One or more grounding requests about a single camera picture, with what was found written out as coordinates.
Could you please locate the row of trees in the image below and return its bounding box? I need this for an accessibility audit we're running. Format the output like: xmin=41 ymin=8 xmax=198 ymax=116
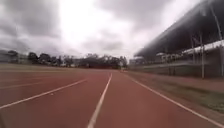
xmin=6 ymin=49 xmax=129 ymax=70

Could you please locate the dark fence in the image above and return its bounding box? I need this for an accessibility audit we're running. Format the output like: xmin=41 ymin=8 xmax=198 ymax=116
xmin=128 ymin=61 xmax=224 ymax=80

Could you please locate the grandstand with dark roof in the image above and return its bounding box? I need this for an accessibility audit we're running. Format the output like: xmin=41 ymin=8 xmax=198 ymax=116
xmin=133 ymin=0 xmax=224 ymax=80

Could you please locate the grass field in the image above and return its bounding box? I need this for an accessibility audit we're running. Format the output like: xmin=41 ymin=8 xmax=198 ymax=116
xmin=0 ymin=63 xmax=84 ymax=72

